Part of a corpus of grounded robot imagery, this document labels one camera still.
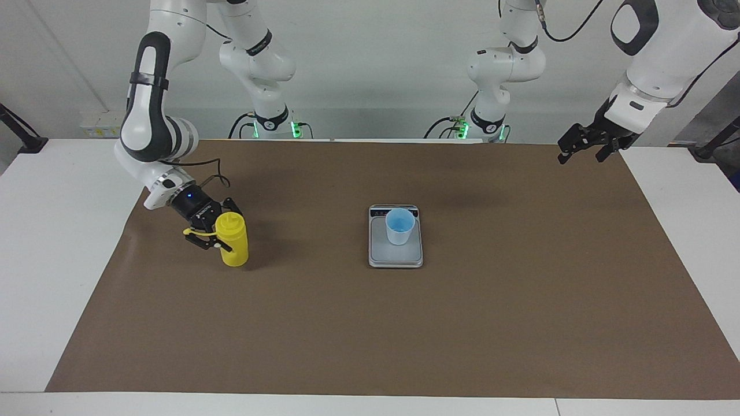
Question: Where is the yellow squeeze bottle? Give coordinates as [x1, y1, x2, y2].
[183, 211, 249, 268]

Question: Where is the light blue plastic cup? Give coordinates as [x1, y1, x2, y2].
[386, 209, 416, 246]

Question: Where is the silver digital kitchen scale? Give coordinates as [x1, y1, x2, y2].
[368, 204, 424, 269]

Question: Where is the grey slanted board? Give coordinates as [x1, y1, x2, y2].
[671, 72, 740, 148]

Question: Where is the white socket box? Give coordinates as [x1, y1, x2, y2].
[80, 110, 123, 138]

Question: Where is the brown table mat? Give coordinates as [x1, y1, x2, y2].
[45, 139, 740, 400]

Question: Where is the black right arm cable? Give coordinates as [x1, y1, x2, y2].
[159, 157, 232, 188]

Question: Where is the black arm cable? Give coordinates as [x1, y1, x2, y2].
[159, 157, 232, 188]
[535, 0, 740, 110]

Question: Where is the black base cable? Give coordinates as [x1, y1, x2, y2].
[424, 92, 480, 139]
[228, 113, 258, 139]

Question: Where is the black camera stand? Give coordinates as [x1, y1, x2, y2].
[694, 116, 740, 161]
[0, 103, 49, 154]

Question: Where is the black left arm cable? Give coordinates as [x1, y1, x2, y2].
[535, 0, 740, 110]

